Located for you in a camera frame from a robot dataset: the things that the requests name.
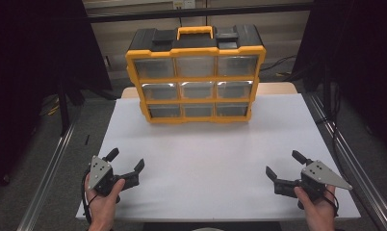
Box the person's right hand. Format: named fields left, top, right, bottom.
left=294, top=185, right=337, bottom=227

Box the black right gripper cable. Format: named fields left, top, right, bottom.
left=322, top=188, right=340, bottom=218

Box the metal floor rail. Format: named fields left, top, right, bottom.
left=15, top=123, right=76, bottom=231
left=304, top=93, right=387, bottom=231

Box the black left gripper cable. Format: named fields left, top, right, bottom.
left=81, top=168, right=99, bottom=226

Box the set of clear plastic drawers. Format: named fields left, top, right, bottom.
left=133, top=55, right=259, bottom=118

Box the white wall socket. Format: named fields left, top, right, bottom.
left=172, top=0, right=196, bottom=11

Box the yellow black drawer organizer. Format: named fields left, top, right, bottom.
left=124, top=24, right=267, bottom=125

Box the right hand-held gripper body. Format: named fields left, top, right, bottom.
left=297, top=160, right=354, bottom=210

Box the yellow floor cable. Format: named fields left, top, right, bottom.
left=46, top=95, right=62, bottom=117

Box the black floor cable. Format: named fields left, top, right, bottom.
left=259, top=54, right=298, bottom=78

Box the dark curtain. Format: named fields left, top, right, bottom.
left=292, top=0, right=387, bottom=160
left=0, top=0, right=113, bottom=196

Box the person's left hand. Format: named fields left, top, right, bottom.
left=84, top=173, right=126, bottom=226

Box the black stand pole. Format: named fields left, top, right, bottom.
left=54, top=61, right=72, bottom=137

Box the black cable along rail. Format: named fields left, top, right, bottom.
left=316, top=81, right=345, bottom=181

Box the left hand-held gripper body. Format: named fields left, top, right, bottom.
left=87, top=155, right=122, bottom=204

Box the black horizontal bar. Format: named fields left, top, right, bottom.
left=85, top=2, right=314, bottom=24

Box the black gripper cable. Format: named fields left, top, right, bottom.
left=81, top=168, right=99, bottom=226
left=322, top=188, right=340, bottom=218

